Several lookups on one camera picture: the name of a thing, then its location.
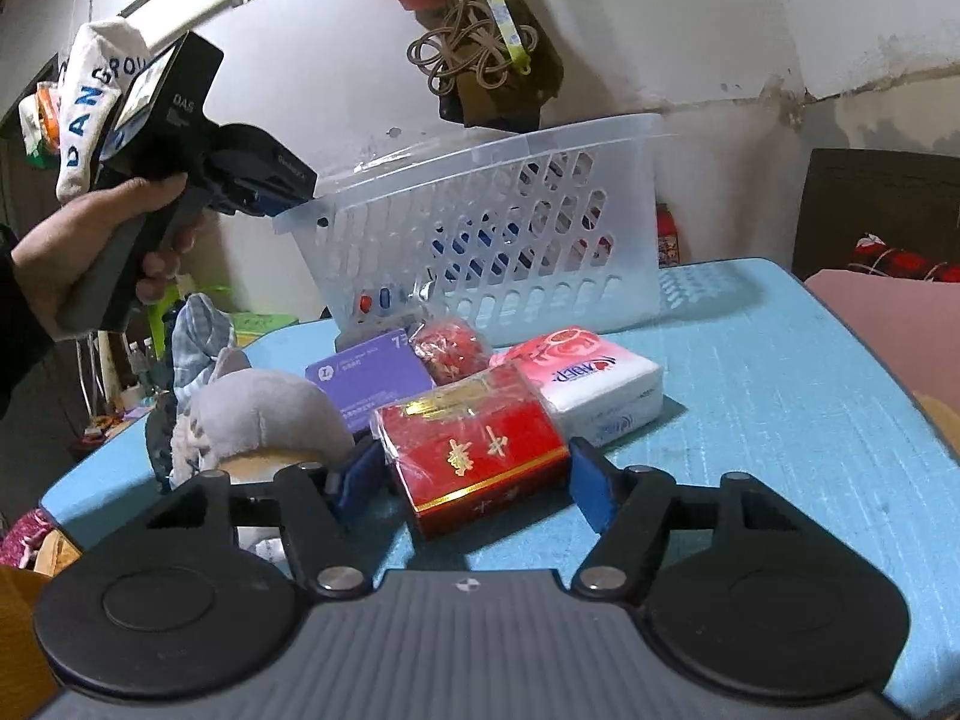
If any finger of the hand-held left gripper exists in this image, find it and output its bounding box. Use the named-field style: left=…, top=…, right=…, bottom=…
left=214, top=163, right=313, bottom=221

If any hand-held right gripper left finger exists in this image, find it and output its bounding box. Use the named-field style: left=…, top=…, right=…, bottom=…
left=142, top=439, right=387, bottom=602

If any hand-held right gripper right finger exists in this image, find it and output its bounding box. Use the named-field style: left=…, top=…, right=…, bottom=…
left=568, top=436, right=807, bottom=605

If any pink white tissue pack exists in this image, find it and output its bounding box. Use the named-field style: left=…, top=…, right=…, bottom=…
left=491, top=326, right=665, bottom=449

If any small white box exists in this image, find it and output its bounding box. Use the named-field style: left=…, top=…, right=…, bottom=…
left=305, top=328, right=437, bottom=436

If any red gift box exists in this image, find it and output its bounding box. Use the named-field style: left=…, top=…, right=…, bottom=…
left=373, top=367, right=571, bottom=541

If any grey plush toy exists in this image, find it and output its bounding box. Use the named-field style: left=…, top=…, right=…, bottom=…
left=146, top=292, right=357, bottom=496

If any red ball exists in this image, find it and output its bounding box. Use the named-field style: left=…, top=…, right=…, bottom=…
left=411, top=319, right=492, bottom=383

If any clear plastic basket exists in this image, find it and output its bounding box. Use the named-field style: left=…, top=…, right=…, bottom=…
left=271, top=112, right=676, bottom=350

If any person's left forearm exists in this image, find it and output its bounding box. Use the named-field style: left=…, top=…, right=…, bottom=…
left=0, top=225, right=55, bottom=421

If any person's left hand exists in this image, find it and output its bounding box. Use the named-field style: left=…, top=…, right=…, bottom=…
left=11, top=172, right=207, bottom=342

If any white lettered sock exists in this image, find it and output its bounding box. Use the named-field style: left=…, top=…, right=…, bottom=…
left=56, top=19, right=151, bottom=203

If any hanging white green cloth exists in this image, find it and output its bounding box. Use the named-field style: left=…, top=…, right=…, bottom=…
left=19, top=82, right=67, bottom=167

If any red carton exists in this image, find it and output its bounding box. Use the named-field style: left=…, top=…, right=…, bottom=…
left=656, top=202, right=683, bottom=268

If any hanging brown bag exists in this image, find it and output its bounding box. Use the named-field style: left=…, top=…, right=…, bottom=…
left=439, top=0, right=565, bottom=128

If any pink cushion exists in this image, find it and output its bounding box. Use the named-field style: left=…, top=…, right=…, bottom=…
left=804, top=268, right=960, bottom=460

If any pink floral cloth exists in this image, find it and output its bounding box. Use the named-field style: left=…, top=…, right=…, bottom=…
left=0, top=508, right=59, bottom=572

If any red floral blanket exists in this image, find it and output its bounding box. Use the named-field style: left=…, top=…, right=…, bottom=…
left=847, top=234, right=960, bottom=283

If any dark wooden headboard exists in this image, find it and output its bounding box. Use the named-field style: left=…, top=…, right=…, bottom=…
left=791, top=148, right=960, bottom=286

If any coiled brown cord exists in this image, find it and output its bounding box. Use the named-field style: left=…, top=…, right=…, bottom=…
left=407, top=0, right=538, bottom=98

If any yellow green strap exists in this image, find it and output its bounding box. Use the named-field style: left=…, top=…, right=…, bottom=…
left=457, top=0, right=530, bottom=74

